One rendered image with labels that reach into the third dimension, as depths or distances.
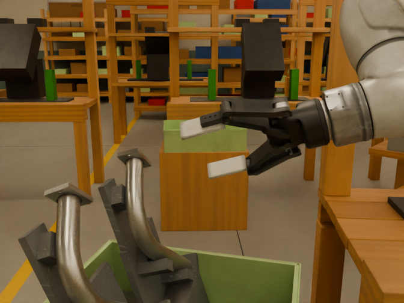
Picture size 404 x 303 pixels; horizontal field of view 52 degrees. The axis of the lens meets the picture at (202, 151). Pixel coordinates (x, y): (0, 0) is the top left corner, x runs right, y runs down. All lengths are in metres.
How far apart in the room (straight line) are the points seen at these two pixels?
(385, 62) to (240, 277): 0.50
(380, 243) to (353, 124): 0.61
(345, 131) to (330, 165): 0.82
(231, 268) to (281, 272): 0.10
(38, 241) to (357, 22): 0.58
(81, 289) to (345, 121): 0.42
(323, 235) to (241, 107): 1.00
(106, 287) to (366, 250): 0.68
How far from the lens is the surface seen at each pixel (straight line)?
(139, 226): 0.68
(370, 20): 0.72
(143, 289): 0.76
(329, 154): 1.44
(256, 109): 0.60
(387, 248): 1.17
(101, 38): 10.41
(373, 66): 0.67
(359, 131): 0.64
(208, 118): 0.61
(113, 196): 0.70
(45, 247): 0.58
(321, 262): 1.59
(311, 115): 0.63
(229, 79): 7.98
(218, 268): 0.89
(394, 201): 1.45
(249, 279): 0.89
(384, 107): 0.63
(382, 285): 0.97
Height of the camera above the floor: 1.38
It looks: 14 degrees down
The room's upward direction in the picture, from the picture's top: straight up
